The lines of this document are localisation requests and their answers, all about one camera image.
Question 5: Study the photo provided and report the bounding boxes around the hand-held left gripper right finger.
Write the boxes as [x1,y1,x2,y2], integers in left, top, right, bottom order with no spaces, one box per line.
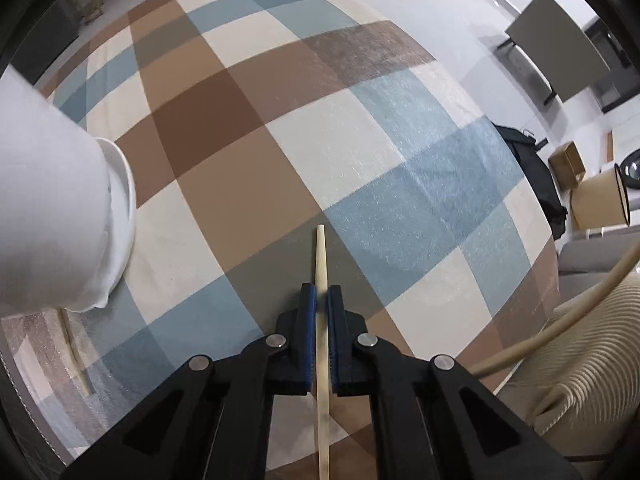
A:
[327,284,581,480]

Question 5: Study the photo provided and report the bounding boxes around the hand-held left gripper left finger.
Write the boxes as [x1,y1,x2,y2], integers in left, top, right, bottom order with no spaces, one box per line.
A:
[60,283,319,480]

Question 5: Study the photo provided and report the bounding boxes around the pale wooden chopstick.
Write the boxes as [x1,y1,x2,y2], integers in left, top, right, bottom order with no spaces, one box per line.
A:
[59,307,93,395]
[312,225,333,480]

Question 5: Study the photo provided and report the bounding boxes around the white grey utensil holder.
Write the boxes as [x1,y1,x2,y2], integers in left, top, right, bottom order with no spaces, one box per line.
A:
[0,67,137,316]

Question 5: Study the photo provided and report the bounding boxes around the beige tube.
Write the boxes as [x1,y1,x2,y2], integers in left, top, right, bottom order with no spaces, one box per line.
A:
[472,240,640,378]

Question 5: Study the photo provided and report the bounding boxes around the checkered tablecloth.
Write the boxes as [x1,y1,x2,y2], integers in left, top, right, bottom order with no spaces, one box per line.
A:
[0,0,561,476]

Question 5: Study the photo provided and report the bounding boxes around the black bag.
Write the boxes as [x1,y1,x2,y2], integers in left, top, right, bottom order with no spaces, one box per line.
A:
[492,122,570,241]

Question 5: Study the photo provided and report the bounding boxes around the grey upholstered furniture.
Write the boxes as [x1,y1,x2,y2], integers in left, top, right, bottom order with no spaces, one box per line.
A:
[557,230,640,276]

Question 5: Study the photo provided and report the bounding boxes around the brown cardboard box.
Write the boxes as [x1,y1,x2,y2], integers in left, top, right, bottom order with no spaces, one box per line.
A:
[548,141,587,192]

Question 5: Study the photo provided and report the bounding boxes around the beige lampshade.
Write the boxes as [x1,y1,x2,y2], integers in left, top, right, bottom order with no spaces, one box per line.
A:
[570,165,632,231]

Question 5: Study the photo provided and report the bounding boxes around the black round appliance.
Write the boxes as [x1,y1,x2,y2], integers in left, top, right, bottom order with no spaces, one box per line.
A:
[614,150,640,191]

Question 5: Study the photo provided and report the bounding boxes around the grey nightstand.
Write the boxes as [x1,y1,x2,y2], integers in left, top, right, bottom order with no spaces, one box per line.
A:
[496,0,612,107]

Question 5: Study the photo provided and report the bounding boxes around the black cabinet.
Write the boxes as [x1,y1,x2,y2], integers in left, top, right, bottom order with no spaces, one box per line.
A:
[585,17,640,113]

